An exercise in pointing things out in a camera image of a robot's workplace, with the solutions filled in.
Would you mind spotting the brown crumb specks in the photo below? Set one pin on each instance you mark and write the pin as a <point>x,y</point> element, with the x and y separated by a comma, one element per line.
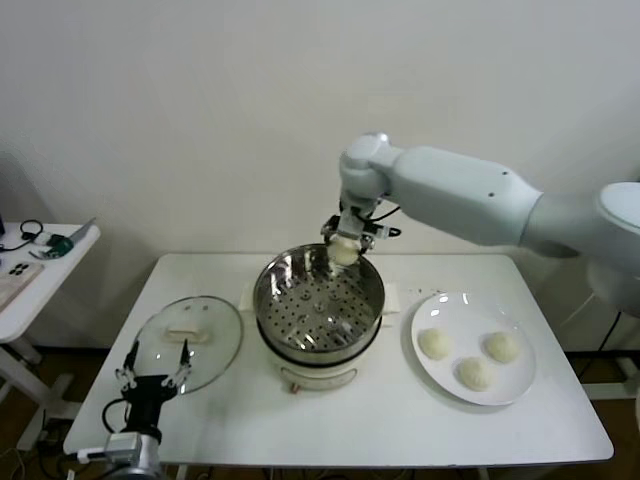
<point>425,290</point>

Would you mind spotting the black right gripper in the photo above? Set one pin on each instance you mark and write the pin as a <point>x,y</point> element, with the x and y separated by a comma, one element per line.
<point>351,224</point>

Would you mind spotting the black floor power strip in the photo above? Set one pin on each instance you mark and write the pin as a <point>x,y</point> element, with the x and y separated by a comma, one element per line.
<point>52,437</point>

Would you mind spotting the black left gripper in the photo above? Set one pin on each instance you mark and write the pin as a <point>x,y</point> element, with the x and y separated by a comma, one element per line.
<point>147,395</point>

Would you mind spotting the beige phone with camera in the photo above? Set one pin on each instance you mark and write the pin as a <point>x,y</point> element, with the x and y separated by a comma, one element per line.
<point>22,285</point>

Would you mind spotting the white desk foot frame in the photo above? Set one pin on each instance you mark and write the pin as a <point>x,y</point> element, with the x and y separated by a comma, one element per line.
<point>612,391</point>

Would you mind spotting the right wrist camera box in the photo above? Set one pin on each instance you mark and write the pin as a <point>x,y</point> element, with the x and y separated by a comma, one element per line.
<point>382,231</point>

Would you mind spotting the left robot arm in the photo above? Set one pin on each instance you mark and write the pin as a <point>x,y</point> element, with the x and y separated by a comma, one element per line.
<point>135,450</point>

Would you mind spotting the white electric cooker base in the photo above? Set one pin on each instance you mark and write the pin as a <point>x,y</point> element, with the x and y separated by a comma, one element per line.
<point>320,372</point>

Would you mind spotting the stainless steel steamer basket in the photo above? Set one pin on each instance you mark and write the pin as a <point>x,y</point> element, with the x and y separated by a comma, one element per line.
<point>280,280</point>

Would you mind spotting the white side table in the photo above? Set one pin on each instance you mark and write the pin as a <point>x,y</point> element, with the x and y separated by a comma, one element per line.
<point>60,280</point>

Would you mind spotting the white steamed baozi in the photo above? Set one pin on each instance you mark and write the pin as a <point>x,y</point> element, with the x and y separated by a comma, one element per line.
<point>472,373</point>
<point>345,254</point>
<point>435,344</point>
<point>502,346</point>

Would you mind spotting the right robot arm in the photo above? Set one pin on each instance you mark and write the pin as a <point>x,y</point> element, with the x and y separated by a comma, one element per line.
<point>450,185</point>

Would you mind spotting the white round plate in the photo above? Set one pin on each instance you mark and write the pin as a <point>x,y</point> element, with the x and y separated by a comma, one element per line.
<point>465,320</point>

